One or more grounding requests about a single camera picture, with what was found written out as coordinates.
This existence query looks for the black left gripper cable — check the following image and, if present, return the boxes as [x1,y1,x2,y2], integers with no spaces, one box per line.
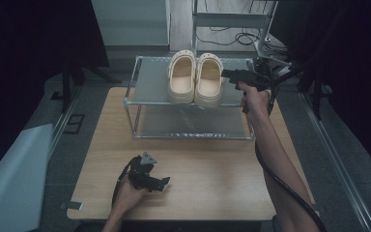
[111,156,142,208]

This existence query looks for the black stand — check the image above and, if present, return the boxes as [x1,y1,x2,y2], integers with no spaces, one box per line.
[270,57,333,121]
[60,61,123,114]

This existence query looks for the person's right hand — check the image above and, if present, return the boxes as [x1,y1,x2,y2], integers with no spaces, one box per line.
[240,80,272,126]

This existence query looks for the white metal desk frame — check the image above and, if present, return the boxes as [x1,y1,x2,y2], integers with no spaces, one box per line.
[190,0,279,71]

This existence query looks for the dark curtain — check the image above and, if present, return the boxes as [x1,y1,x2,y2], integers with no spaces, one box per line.
[0,0,110,187]
[269,0,371,182]

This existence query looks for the aluminium floor rail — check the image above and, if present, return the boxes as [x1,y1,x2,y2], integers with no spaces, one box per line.
[45,86,82,160]
[299,91,371,232]

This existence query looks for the white board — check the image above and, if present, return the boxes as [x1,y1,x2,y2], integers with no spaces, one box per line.
[0,123,55,232]

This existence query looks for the cream clog shoe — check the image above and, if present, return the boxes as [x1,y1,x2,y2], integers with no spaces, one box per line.
[167,49,197,105]
[193,52,225,108]

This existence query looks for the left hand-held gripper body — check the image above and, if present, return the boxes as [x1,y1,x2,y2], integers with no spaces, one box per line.
[128,151,158,191]

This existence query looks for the grey tape piece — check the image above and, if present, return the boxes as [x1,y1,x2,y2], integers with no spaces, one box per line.
[59,200,84,211]

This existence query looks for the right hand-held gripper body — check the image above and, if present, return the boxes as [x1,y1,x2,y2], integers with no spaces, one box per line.
[236,60,274,94]

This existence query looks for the person's left hand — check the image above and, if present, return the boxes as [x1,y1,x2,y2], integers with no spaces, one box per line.
[111,175,150,218]

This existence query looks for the metal two-tier shoe rack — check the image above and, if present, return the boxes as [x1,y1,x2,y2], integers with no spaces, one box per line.
[123,55,269,141]

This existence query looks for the black cables on floor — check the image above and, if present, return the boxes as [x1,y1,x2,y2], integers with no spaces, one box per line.
[195,25,289,57]

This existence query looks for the white cabinet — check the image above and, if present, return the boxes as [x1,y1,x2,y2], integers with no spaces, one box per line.
[91,0,172,48]

